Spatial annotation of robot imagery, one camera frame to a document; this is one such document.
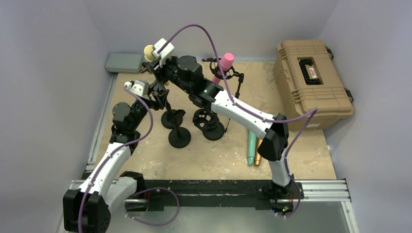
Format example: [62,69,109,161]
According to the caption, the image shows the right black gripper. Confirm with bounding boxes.
[148,55,191,95]

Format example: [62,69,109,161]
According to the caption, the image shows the yellow microphone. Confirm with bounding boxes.
[143,45,156,62]

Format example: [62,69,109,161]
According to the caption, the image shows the clip round-base stand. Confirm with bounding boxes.
[168,109,191,149]
[161,89,183,129]

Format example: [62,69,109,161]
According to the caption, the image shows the shock mount round-base stand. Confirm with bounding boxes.
[192,108,225,141]

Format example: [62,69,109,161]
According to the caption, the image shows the teal microphone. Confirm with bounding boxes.
[247,131,257,166]

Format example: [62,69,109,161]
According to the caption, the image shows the gold microphone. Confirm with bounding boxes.
[254,146,262,166]

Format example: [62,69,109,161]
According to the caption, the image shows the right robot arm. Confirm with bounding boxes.
[143,55,292,198]

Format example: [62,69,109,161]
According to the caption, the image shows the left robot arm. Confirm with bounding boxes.
[63,80,157,233]

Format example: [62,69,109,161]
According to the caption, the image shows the pink microphone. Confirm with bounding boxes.
[209,52,235,84]

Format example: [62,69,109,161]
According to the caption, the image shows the grey pouch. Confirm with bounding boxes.
[104,53,143,74]

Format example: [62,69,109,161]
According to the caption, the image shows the tan hard case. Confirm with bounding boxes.
[274,39,354,130]

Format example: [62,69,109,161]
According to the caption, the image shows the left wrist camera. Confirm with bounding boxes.
[124,80,149,98]

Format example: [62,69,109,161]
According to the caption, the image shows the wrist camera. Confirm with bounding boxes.
[151,38,174,67]
[124,80,149,98]

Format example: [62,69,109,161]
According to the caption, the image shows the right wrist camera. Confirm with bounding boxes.
[151,38,174,67]

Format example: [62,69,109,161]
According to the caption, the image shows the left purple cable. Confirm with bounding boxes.
[78,85,154,233]

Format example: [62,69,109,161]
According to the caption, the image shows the black tripod shock-mount stand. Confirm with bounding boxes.
[202,58,245,133]

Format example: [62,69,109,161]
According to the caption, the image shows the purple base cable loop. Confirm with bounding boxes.
[124,187,180,227]

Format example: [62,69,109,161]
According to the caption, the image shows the black mounting base rail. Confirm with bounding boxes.
[126,180,304,214]

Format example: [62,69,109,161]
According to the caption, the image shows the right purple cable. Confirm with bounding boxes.
[156,24,319,181]

